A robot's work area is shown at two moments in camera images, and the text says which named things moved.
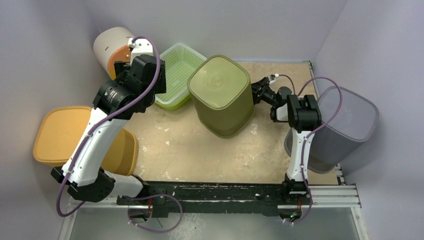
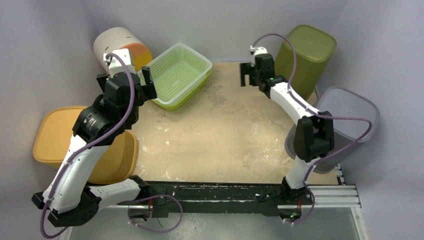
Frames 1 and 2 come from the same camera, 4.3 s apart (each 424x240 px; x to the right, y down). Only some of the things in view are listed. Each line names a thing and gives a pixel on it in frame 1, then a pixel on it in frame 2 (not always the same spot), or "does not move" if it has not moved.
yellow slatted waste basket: x=58 y=131 does not move
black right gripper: x=260 y=91 to x=251 y=75
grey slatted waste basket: x=354 y=121 does not move
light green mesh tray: x=180 y=61 does not move
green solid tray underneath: x=180 y=104 does not move
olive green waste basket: x=222 y=96 to x=314 y=48
